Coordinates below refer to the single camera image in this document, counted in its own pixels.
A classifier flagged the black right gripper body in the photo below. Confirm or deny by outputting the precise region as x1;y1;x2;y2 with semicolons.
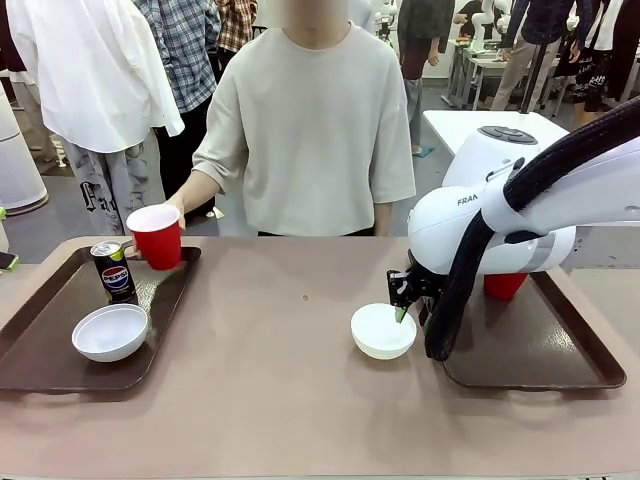
405;248;449;312

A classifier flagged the white plastic bowl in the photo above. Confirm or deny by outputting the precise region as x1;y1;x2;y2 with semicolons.
71;303;150;363
350;302;418;360

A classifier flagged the red plastic cup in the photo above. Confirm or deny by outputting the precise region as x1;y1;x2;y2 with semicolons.
482;272;530;300
125;203;184;272

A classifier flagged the black Pepsi can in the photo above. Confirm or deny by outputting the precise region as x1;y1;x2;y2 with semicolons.
90;240;139;305

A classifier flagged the person's left forearm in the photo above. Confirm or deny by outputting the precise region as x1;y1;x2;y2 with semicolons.
373;198;396;236

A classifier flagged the person's right forearm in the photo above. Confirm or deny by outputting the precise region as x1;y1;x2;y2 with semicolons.
174;168;226;211

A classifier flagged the person's right hand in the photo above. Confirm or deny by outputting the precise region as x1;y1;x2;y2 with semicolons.
163;192;190;234

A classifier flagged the brown plastic tray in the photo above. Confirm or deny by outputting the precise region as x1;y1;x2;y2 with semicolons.
442;269;628;390
0;244;203;392

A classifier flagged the white table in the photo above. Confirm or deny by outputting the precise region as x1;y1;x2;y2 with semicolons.
422;109;571;161

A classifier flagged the person in beige shirt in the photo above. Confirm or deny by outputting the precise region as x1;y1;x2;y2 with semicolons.
192;22;417;237

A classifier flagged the grey background table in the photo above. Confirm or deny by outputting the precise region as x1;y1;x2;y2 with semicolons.
442;40;521;112

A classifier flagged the black pole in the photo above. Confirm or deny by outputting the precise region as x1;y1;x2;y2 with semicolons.
519;44;547;115

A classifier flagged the bystander in dark top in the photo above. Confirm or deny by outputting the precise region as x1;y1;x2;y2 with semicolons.
397;0;456;157

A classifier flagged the bystander in khaki trousers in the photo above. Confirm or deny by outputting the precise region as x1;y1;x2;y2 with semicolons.
489;0;594;114

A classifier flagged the bystander in black shorts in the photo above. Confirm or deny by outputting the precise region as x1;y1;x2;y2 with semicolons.
569;0;640;119

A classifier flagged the bystander in blue plaid shirt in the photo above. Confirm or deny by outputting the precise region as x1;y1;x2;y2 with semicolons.
134;0;221;216

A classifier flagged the bystander in orange plaid shirt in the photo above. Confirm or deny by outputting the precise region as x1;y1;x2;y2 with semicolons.
215;0;260;54

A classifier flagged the bystander in white shirt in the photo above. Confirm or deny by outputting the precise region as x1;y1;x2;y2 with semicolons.
7;0;186;236

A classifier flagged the thick black cable bundle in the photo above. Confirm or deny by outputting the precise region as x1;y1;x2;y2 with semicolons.
424;97;640;362

